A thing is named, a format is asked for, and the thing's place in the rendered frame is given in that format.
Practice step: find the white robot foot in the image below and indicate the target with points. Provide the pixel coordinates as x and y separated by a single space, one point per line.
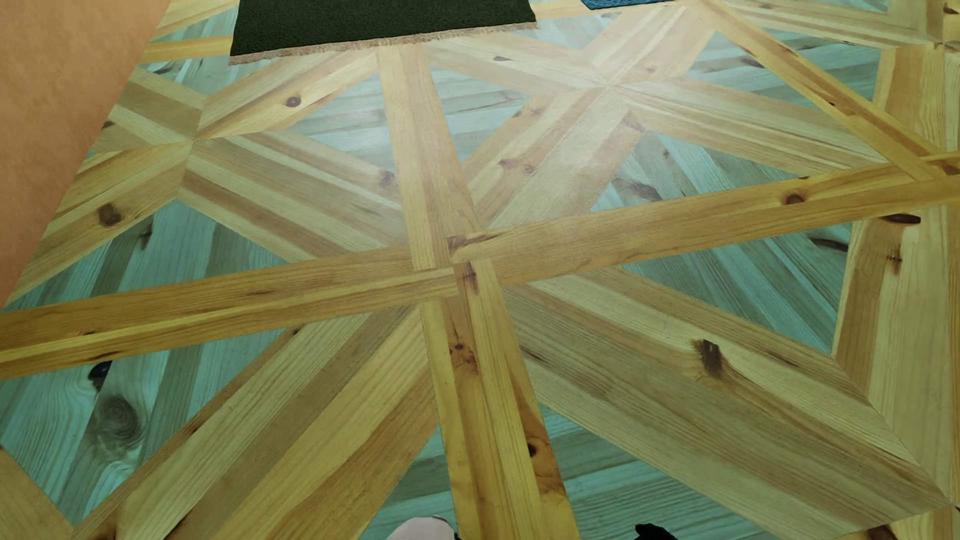
422 529

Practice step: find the dark green carpet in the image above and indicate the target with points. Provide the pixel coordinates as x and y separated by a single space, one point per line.
375 19

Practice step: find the blue rug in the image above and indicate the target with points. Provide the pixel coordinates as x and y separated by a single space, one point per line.
619 3

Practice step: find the black robot foot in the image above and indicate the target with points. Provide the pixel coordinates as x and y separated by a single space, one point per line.
655 533

